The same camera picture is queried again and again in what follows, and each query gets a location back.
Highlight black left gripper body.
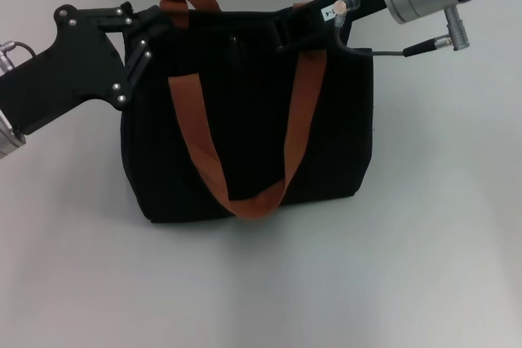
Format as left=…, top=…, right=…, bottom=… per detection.
left=0, top=4, right=135, bottom=137

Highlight right gripper cable with connectors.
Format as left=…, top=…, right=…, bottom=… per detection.
left=332, top=0, right=471, bottom=59

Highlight black food bag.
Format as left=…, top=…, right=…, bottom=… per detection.
left=120, top=0, right=376, bottom=225

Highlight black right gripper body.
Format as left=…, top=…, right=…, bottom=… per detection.
left=281, top=0, right=388, bottom=46

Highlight left gripper cable with connector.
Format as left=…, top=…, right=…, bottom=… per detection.
left=0, top=40, right=37, bottom=76

